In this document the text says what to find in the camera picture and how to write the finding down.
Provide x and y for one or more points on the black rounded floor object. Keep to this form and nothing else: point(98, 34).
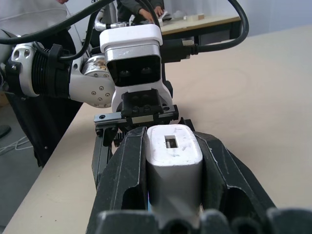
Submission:
point(4, 131)

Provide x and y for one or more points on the person in dark clothes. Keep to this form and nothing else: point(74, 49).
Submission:
point(126, 7)

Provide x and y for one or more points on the white charger block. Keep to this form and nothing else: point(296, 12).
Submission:
point(175, 175)

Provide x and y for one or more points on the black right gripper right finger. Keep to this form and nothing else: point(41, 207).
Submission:
point(219, 170)

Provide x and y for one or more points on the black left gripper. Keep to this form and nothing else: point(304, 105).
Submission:
point(141, 107)

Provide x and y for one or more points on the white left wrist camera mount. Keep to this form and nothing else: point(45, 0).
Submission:
point(131, 34)

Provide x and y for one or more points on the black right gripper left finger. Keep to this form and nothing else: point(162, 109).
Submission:
point(122, 170)

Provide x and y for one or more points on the small wooden block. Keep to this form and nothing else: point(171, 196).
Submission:
point(201, 16)

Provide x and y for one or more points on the small white block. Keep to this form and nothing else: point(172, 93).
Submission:
point(185, 17)

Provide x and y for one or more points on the person in white hoodie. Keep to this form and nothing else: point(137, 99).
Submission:
point(26, 12)

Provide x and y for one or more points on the wooden desk with black frame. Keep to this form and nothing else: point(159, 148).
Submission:
point(204, 24)

